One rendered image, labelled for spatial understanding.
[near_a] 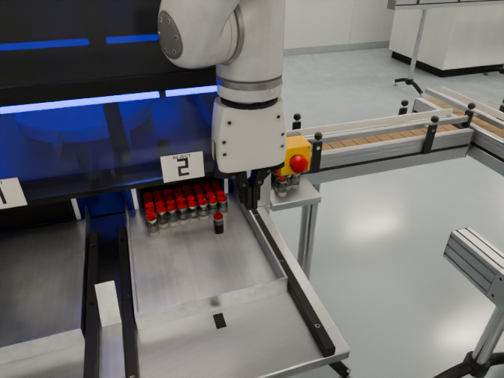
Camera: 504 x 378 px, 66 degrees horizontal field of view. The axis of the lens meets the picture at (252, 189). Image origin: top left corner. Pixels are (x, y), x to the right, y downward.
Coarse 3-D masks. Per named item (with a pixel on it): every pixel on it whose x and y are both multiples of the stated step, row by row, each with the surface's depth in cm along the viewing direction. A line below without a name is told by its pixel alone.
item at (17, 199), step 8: (0, 184) 70; (8, 184) 71; (16, 184) 71; (8, 192) 71; (16, 192) 72; (0, 200) 72; (8, 200) 72; (16, 200) 73; (24, 200) 73; (0, 208) 72
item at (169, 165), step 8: (192, 152) 79; (200, 152) 79; (160, 160) 77; (168, 160) 78; (176, 160) 79; (184, 160) 79; (192, 160) 80; (200, 160) 80; (168, 168) 79; (176, 168) 79; (184, 168) 80; (192, 168) 81; (200, 168) 81; (168, 176) 80; (176, 176) 80; (184, 176) 81; (192, 176) 82; (200, 176) 82
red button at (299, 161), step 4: (296, 156) 85; (300, 156) 85; (292, 160) 85; (296, 160) 84; (300, 160) 84; (304, 160) 84; (292, 164) 85; (296, 164) 84; (300, 164) 84; (304, 164) 85; (292, 168) 85; (296, 168) 85; (300, 168) 85; (304, 168) 85; (296, 172) 86; (300, 172) 86
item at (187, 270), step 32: (128, 224) 81; (192, 224) 86; (224, 224) 86; (256, 224) 81; (160, 256) 77; (192, 256) 77; (224, 256) 77; (256, 256) 77; (160, 288) 70; (192, 288) 70; (224, 288) 70; (256, 288) 67; (160, 320) 64
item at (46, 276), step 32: (64, 224) 86; (0, 256) 77; (32, 256) 77; (64, 256) 77; (0, 288) 70; (32, 288) 70; (64, 288) 70; (0, 320) 64; (32, 320) 64; (64, 320) 64; (0, 352) 57; (32, 352) 59
